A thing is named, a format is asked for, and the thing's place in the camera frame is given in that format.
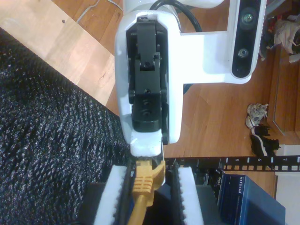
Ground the yellow network cable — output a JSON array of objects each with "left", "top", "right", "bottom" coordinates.
[{"left": 127, "top": 159, "right": 166, "bottom": 225}]

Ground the white worn shoe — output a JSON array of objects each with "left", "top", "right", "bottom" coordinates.
[{"left": 273, "top": 14, "right": 300, "bottom": 64}]

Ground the thin white cable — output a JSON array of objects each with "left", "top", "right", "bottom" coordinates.
[{"left": 76, "top": 0, "right": 125, "bottom": 24}]

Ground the gripper camera bar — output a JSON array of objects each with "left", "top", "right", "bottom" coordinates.
[{"left": 179, "top": 0, "right": 267, "bottom": 85}]

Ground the blue Netgear network switch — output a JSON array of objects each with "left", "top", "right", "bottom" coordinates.
[{"left": 219, "top": 174, "right": 287, "bottom": 225}]

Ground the black bubble wrap mat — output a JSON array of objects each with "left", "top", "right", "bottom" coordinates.
[{"left": 0, "top": 27, "right": 133, "bottom": 225}]

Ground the black camera cable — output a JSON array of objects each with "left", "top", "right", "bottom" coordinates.
[{"left": 151, "top": 0, "right": 203, "bottom": 33}]

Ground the dark sneaker white sole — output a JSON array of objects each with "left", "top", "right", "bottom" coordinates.
[{"left": 249, "top": 124, "right": 281, "bottom": 157}]

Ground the black Dell rack server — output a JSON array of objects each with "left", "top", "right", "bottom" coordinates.
[{"left": 182, "top": 164, "right": 225, "bottom": 188}]

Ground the black perforated rack post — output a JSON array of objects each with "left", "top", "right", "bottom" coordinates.
[{"left": 164, "top": 156, "right": 300, "bottom": 173}]

